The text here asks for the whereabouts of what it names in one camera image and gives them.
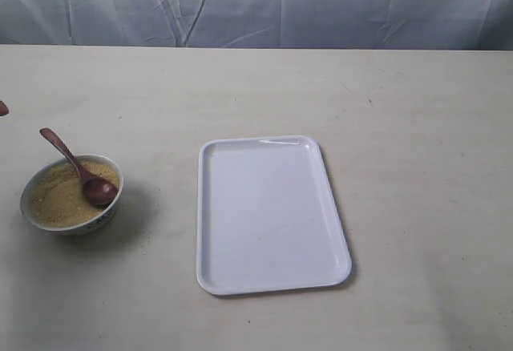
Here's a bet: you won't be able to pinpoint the dark red wooden spoon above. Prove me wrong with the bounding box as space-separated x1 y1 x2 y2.
39 127 119 207

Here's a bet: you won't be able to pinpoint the yellow millet grains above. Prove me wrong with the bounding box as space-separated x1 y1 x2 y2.
30 162 106 228

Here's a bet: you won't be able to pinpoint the white ceramic bowl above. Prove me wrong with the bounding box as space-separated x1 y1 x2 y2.
20 155 123 236

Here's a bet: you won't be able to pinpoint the white rectangular plastic tray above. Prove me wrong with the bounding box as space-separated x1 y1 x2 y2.
196 135 353 296

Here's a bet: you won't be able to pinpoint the grey wrinkled backdrop curtain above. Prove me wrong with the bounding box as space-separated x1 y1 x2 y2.
1 0 512 50

